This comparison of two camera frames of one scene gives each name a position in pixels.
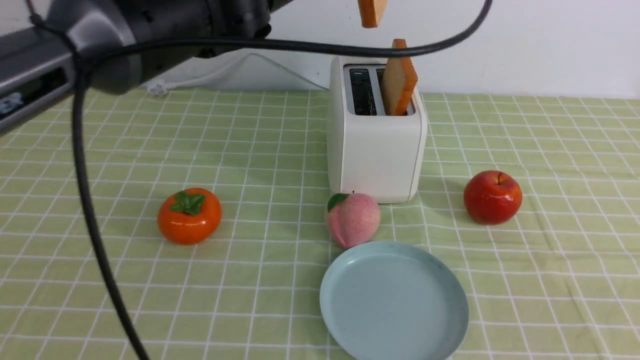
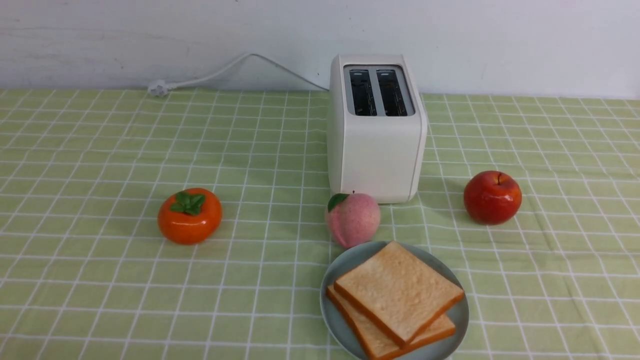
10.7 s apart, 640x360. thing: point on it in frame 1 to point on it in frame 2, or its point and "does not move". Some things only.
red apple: [492, 197] does not move
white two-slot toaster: [369, 152] does not move
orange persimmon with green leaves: [190, 216] does not move
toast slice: [371, 12] to [376, 345]
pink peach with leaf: [353, 218] does not move
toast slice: [399, 80] to [405, 295]
